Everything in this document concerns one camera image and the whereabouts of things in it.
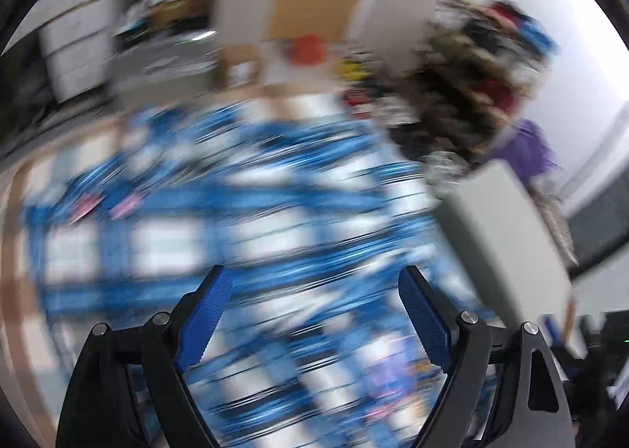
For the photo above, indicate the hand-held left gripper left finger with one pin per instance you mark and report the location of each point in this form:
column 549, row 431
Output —
column 204, row 320

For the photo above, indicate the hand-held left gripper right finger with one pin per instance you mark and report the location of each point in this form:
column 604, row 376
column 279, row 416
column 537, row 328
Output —
column 427, row 320

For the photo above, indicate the blue plaid blanket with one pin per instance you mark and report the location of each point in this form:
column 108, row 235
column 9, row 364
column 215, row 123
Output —
column 275, row 212

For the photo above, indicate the brown blue checked bed cover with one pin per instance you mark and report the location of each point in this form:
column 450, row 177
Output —
column 19, row 290

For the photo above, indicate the purple cloth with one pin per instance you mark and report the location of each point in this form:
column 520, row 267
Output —
column 526, row 148

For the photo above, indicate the shoe rack with shoes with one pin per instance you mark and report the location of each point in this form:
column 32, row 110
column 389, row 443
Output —
column 467, row 84

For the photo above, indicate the yellow shoes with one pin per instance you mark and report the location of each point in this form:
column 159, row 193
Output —
column 354, row 70

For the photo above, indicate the red plastic bag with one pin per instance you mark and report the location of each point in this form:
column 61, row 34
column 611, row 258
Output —
column 308, row 49

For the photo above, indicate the white desk with drawers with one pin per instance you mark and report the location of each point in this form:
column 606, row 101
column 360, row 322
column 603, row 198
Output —
column 78, row 35

